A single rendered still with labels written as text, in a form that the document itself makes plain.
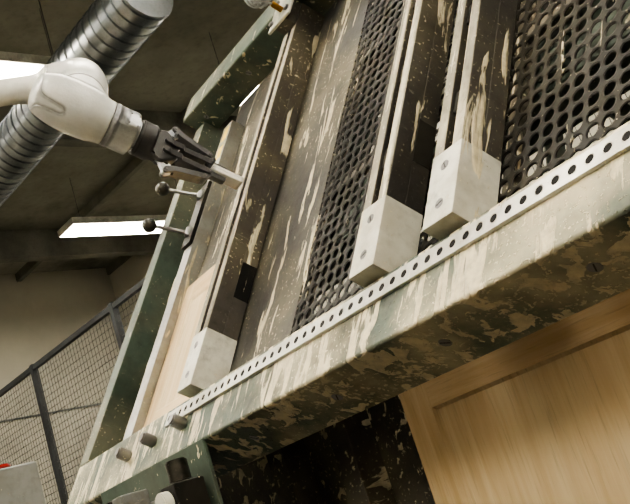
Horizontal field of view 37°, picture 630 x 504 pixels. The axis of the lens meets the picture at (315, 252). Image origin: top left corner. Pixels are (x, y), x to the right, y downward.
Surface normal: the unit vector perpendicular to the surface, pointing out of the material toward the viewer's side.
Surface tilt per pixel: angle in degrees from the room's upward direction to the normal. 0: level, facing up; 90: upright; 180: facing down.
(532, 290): 146
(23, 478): 90
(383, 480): 90
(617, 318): 90
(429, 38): 90
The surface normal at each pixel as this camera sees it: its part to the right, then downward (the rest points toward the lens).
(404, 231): 0.53, -0.39
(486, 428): -0.80, 0.09
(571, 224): -0.83, -0.43
